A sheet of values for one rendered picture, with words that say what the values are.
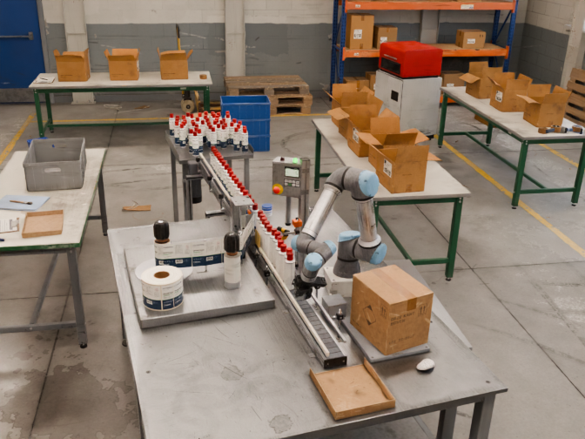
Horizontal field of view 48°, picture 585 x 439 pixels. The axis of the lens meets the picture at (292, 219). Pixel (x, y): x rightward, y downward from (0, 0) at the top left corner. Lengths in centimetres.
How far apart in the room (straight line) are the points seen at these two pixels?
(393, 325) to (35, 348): 265
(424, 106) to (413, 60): 65
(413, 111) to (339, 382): 633
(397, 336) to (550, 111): 460
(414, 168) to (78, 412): 285
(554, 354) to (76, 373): 315
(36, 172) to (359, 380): 305
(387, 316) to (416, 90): 612
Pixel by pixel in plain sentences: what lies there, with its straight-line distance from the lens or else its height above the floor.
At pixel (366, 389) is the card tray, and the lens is 288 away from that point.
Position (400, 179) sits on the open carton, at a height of 89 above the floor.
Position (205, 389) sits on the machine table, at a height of 83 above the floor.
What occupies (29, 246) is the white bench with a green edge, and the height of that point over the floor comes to 79.
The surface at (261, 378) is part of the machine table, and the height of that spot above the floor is 83.
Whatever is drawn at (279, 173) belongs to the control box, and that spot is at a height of 141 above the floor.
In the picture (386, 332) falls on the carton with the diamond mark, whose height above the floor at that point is 97.
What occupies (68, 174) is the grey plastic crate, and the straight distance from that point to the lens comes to 510.
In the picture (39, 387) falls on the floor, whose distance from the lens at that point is 444.
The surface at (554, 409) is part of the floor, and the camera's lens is 439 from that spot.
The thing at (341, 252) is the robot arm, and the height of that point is 105.
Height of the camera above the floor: 260
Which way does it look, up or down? 24 degrees down
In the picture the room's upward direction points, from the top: 1 degrees clockwise
